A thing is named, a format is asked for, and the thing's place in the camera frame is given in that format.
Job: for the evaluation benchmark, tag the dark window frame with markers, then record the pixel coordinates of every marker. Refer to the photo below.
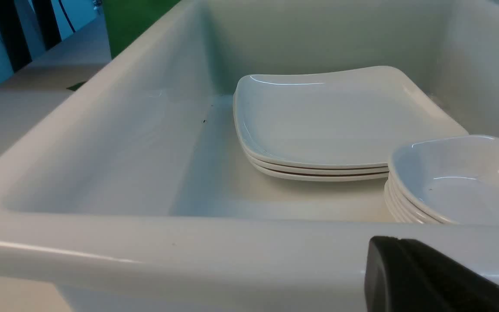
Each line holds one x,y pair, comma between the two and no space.
12,32

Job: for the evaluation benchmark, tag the top stacked white bowl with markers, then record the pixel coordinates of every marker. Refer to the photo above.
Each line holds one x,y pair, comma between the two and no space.
454,180

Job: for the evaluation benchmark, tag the large white plastic tub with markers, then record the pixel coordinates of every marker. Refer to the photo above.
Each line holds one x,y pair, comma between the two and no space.
135,193

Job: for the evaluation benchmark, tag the white square plate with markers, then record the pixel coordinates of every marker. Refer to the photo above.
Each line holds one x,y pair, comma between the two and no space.
315,171
338,120
317,178

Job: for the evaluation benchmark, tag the top white square plate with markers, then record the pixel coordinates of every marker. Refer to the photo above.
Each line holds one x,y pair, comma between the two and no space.
338,120

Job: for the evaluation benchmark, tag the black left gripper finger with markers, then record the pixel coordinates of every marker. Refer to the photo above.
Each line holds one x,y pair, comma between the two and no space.
406,275

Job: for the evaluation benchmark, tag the lower stacked white bowls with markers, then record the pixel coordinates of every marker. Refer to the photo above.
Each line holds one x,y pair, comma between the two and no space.
404,211

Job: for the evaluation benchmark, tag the middle white square plate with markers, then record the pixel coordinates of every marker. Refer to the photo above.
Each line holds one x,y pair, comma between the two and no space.
315,171

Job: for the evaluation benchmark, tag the green backdrop cloth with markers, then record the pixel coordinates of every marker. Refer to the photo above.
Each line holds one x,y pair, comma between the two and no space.
128,19

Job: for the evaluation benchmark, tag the bottom white square plate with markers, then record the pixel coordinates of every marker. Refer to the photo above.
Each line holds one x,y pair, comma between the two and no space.
317,178

